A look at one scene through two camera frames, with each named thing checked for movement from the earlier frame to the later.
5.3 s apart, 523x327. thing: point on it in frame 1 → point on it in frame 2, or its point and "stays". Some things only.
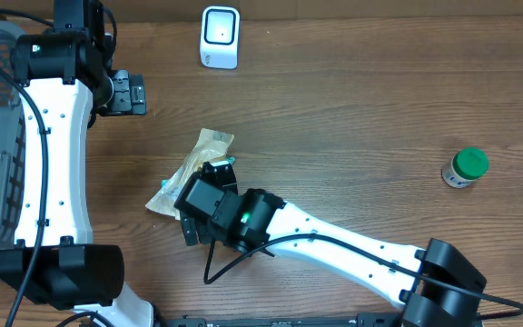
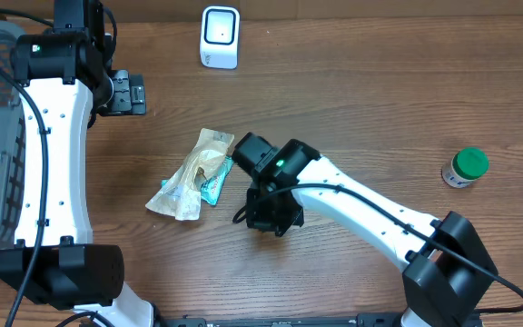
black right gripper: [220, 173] → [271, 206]
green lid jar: [466, 166] stays
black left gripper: [125, 94] stays
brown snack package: [211, 145] stays
